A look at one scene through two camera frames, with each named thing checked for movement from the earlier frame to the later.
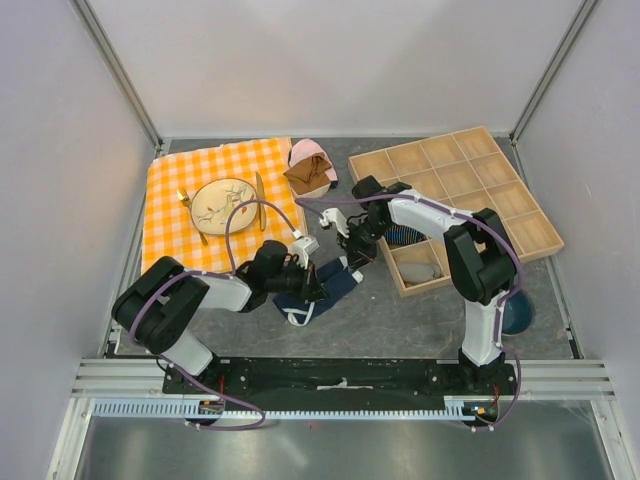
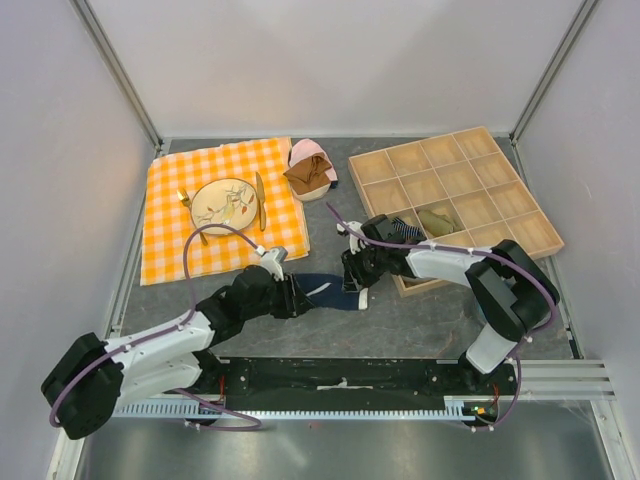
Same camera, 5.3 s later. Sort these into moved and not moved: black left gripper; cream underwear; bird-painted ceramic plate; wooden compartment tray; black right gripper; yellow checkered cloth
Moved: black right gripper; black left gripper
Not moved: bird-painted ceramic plate; cream underwear; yellow checkered cloth; wooden compartment tray
